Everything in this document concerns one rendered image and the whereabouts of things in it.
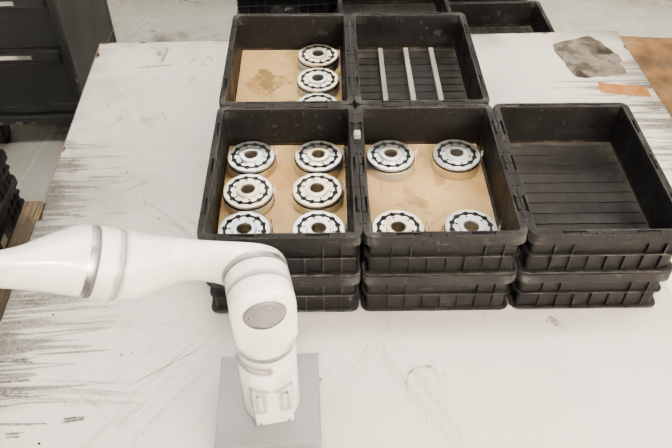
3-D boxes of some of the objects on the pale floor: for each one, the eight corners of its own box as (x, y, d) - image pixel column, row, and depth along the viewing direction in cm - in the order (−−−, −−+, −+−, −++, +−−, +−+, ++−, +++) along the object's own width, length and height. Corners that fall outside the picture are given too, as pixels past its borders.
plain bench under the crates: (773, 694, 156) (969, 581, 108) (30, 739, 150) (-114, 640, 102) (566, 193, 272) (616, 30, 224) (141, 207, 266) (99, 42, 218)
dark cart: (98, 148, 291) (34, -69, 229) (-14, 151, 289) (-109, -66, 227) (122, 66, 334) (74, -135, 272) (25, 68, 332) (-46, -133, 270)
